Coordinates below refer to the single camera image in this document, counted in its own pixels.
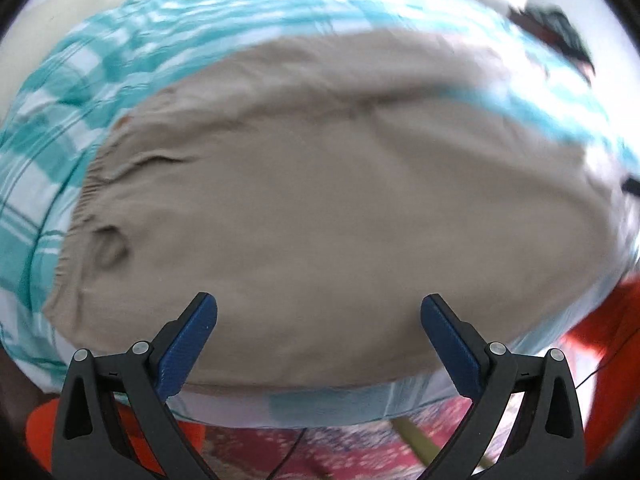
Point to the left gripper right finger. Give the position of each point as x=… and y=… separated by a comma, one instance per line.
x=546, y=440

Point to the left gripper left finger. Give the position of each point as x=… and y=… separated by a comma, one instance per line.
x=90, y=441

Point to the beige pants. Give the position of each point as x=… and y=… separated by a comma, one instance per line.
x=319, y=188

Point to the red patterned floor rug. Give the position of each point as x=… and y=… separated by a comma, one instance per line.
x=370, y=451

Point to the teal plaid bed sheet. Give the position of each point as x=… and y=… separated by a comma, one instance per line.
x=114, y=60

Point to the cream headboard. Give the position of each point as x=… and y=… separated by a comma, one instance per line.
x=36, y=32

